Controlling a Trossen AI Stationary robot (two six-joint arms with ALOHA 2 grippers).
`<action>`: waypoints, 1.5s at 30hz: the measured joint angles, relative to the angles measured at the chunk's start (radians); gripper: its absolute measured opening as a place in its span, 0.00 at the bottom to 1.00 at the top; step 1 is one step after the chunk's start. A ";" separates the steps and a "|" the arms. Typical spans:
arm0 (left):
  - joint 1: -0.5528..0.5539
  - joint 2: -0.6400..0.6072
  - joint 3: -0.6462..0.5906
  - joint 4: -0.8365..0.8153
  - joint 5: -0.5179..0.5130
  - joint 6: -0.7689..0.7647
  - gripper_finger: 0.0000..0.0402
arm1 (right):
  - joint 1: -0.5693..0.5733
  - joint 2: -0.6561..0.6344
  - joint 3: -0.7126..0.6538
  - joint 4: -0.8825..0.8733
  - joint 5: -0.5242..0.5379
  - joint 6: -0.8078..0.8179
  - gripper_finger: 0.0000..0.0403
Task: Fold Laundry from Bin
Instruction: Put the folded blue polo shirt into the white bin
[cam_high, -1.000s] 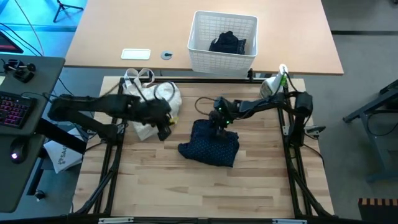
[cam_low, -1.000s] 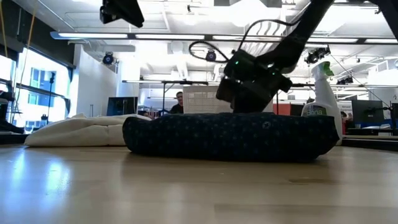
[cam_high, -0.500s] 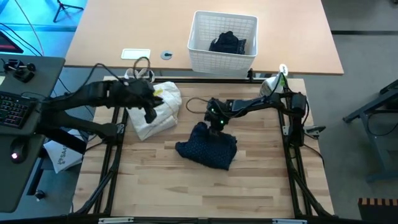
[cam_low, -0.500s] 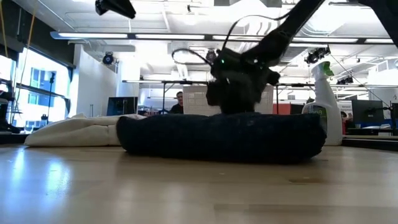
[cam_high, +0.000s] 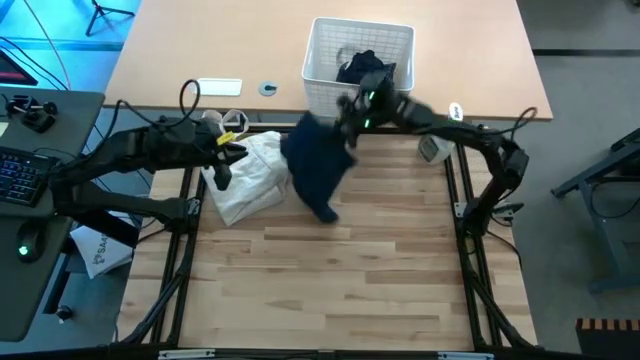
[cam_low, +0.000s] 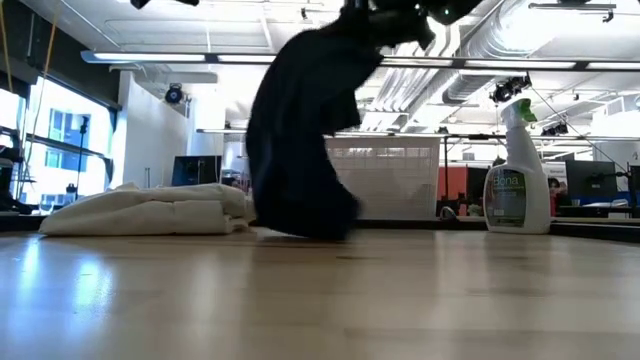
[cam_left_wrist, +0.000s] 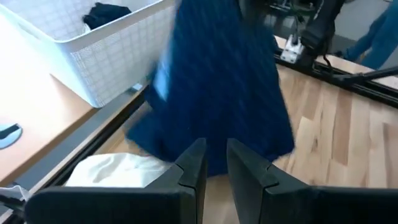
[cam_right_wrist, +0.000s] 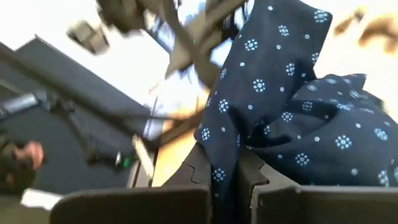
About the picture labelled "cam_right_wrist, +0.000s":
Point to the navy polka dot shirt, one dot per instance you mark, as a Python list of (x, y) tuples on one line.
[(264, 93)]

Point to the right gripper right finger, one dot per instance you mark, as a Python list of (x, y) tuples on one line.
[(311, 205)]

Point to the grey side desk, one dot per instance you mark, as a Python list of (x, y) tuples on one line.
[(71, 99)]

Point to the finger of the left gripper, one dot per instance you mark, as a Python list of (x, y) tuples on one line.
[(90, 37)]

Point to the person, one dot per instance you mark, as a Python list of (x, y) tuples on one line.
[(15, 177)]

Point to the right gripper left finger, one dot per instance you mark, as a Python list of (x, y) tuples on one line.
[(130, 207)]

